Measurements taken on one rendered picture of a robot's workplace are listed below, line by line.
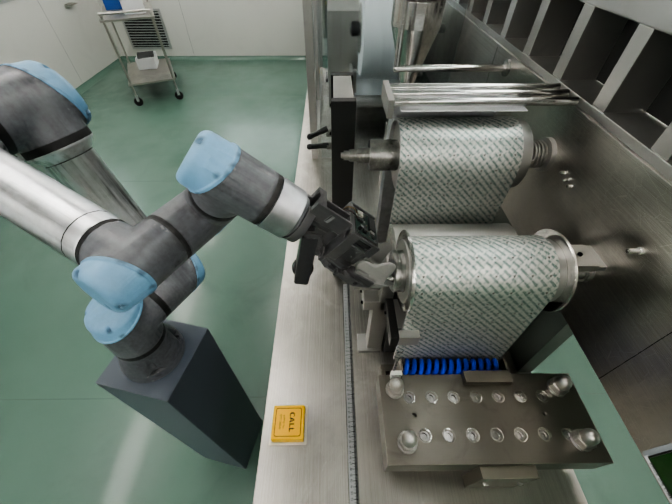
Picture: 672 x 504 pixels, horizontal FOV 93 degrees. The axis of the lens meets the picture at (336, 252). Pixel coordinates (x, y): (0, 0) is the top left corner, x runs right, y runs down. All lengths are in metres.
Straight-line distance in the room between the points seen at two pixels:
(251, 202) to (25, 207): 0.28
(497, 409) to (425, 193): 0.45
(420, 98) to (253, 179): 0.38
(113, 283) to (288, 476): 0.54
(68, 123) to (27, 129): 0.06
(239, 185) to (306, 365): 0.58
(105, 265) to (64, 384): 1.88
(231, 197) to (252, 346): 1.59
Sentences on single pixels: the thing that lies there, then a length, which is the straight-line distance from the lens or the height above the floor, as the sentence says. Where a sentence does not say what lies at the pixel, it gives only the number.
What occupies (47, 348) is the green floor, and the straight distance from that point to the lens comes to 2.49.
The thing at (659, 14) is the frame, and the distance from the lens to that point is 0.72.
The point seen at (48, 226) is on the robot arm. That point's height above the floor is 1.44.
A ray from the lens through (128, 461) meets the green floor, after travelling 1.96.
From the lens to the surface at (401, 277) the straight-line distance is 0.55.
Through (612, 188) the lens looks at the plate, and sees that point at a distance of 0.70.
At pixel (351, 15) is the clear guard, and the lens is 1.36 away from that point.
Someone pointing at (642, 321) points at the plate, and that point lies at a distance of 0.66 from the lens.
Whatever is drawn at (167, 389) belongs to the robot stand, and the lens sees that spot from 0.94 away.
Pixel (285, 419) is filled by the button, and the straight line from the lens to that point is 0.81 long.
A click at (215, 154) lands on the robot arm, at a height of 1.51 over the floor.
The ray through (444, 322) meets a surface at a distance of 0.63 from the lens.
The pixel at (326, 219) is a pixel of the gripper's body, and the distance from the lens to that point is 0.43.
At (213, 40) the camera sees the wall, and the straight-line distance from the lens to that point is 6.32.
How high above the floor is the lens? 1.69
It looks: 47 degrees down
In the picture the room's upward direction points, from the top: straight up
